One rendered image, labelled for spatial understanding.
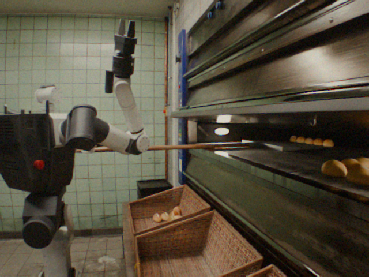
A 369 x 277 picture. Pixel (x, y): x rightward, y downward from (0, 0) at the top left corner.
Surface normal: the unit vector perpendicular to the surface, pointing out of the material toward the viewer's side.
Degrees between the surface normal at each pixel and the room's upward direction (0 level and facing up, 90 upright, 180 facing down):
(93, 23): 90
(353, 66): 70
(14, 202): 90
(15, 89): 90
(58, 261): 80
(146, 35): 90
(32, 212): 45
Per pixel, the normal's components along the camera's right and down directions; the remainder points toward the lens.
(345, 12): -0.97, 0.02
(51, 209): 0.19, -0.65
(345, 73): -0.91, -0.33
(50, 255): 0.27, -0.11
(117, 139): 0.79, 0.18
